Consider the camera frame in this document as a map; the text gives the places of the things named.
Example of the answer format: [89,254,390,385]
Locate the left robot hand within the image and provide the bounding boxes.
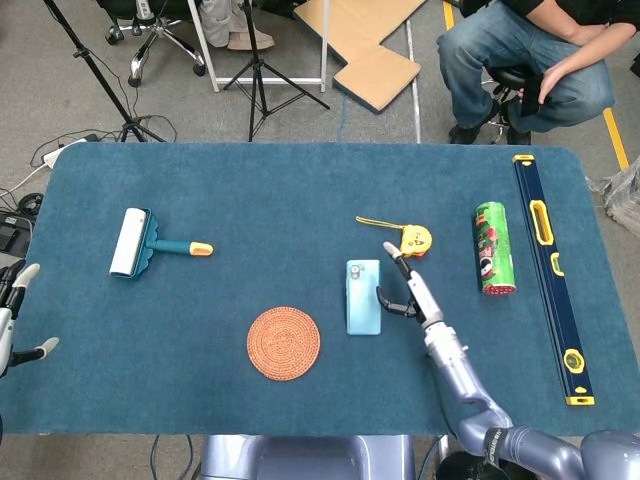
[0,263,60,379]

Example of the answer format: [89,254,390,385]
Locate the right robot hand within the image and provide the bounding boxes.
[375,241,445,331]

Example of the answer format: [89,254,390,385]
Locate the smartphone with light blue case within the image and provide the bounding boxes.
[345,259,383,337]

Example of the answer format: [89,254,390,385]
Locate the yellow tape measure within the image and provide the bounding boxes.
[355,215,434,260]

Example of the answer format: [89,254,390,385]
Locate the green Pringles can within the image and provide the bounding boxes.
[472,200,518,297]

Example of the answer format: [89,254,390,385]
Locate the black foot pedal box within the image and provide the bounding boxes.
[0,209,34,254]

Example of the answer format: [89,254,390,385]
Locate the navy spirit level yellow ends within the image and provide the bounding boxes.
[511,154,597,407]

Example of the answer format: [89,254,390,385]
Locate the round woven rattan coaster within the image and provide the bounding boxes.
[246,306,322,383]

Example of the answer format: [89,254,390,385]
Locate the blue velvet table cloth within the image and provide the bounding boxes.
[0,141,630,437]

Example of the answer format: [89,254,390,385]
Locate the white power strip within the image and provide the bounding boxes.
[42,142,89,169]

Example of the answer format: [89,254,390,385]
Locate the grey-blue robot torso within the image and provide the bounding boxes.
[199,433,417,480]

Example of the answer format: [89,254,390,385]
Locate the clear plastic bag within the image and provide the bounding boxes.
[587,164,640,231]

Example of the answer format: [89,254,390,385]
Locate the black stool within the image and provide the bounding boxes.
[482,64,539,146]

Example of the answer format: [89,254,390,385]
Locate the brown cardboard sheet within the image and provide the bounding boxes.
[292,0,429,114]

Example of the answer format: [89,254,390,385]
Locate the person in blue jeans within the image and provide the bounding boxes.
[437,0,640,146]

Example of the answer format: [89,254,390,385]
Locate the black light stand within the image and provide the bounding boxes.
[42,0,166,144]

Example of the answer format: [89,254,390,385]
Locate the white desk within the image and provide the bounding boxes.
[187,0,329,94]

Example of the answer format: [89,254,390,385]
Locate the office chair base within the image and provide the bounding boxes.
[105,0,207,89]

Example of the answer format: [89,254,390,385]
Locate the person in grey trousers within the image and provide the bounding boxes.
[198,0,276,51]

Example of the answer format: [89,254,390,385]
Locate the teal lint roller yellow handle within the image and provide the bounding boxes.
[108,207,215,282]

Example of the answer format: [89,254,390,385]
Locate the black camera tripod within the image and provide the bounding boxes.
[223,0,331,144]

